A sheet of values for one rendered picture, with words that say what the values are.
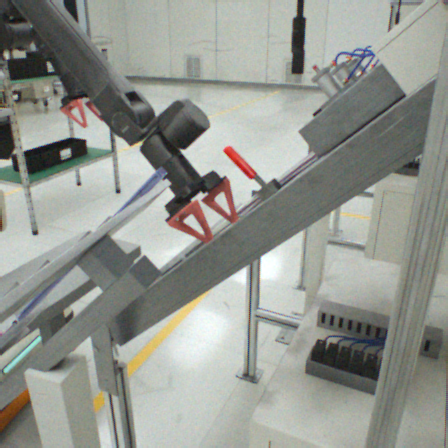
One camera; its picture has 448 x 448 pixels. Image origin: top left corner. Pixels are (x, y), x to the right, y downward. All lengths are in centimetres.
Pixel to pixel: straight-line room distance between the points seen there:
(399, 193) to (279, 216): 152
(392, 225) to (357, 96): 160
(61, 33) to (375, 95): 51
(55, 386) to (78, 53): 52
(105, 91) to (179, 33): 1015
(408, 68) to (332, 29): 905
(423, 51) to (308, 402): 62
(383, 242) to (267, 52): 811
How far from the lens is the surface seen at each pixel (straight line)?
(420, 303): 58
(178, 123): 74
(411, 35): 55
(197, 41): 1069
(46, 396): 69
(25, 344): 169
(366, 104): 59
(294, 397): 90
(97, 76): 79
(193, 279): 72
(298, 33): 64
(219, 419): 168
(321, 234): 178
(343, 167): 56
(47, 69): 327
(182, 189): 73
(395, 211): 213
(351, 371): 91
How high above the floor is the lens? 126
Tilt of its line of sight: 25 degrees down
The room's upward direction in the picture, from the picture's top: straight up
